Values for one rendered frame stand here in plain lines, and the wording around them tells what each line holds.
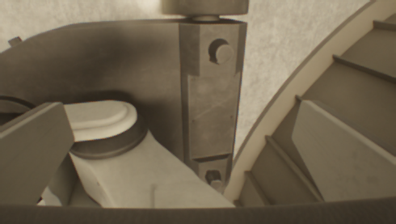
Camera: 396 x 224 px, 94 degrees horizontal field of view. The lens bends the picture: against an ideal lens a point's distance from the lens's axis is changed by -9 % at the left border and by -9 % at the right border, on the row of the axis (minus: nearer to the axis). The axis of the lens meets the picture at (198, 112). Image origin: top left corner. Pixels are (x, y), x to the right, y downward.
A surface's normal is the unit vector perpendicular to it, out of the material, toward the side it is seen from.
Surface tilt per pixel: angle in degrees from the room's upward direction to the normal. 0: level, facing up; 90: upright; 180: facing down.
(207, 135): 0
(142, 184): 90
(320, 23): 0
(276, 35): 0
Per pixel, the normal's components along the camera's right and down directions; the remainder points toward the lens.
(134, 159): 0.00, -0.88
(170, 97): 0.22, 0.47
